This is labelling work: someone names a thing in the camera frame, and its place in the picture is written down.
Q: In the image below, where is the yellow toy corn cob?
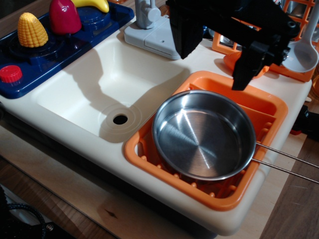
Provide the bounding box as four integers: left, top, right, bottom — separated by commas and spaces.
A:
17, 12, 48, 48

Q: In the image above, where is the blue toy stove top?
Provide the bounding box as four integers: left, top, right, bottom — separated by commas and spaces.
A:
0, 3, 135, 99

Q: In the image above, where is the stainless steel pan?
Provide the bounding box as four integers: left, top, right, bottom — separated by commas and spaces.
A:
152, 90, 319, 185

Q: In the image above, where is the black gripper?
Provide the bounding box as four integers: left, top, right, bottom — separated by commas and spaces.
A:
166, 0, 300, 91

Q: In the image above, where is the yellow toy banana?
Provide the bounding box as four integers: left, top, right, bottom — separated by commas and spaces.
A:
72, 0, 110, 13

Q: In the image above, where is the black cable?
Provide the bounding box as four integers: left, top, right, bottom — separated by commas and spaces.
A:
0, 184, 48, 239

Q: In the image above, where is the grey toy faucet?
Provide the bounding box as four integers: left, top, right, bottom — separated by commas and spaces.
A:
124, 0, 180, 60

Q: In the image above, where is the orange utensil basket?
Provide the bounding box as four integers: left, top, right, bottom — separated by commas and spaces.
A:
208, 0, 315, 82

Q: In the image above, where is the cream toy sink unit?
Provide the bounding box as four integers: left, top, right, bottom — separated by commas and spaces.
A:
0, 12, 313, 237

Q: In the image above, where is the red toy pepper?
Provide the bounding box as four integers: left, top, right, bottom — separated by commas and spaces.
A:
49, 0, 82, 35

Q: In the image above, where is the black and red object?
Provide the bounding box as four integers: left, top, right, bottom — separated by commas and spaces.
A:
291, 105, 319, 141

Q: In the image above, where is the white plastic ladle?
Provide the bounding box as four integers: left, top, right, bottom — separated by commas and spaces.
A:
282, 0, 319, 73

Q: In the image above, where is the red stove knob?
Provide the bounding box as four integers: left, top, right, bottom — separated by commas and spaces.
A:
0, 65, 23, 83

